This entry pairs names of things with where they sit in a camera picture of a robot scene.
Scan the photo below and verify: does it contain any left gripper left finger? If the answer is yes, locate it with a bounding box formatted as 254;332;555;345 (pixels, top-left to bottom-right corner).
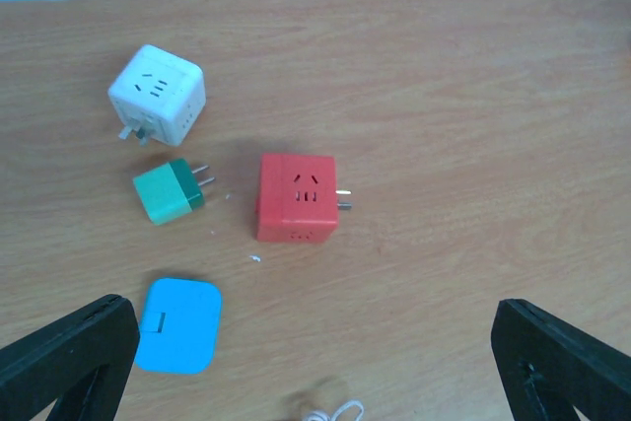
1;294;139;420

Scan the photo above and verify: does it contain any white cube adapter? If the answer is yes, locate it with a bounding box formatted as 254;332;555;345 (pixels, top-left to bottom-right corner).
107;44;206;147

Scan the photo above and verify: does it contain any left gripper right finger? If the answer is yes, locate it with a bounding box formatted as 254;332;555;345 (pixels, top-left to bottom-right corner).
491;299;630;420

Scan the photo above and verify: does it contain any red cube plug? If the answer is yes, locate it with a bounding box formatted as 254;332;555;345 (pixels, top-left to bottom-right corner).
256;153;352;244

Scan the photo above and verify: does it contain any blue cube plug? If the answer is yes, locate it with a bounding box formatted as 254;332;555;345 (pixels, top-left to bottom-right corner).
135;277;223;375

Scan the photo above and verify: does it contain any green usb charger plug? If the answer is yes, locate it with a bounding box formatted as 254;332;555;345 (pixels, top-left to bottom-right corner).
132;158;216;226

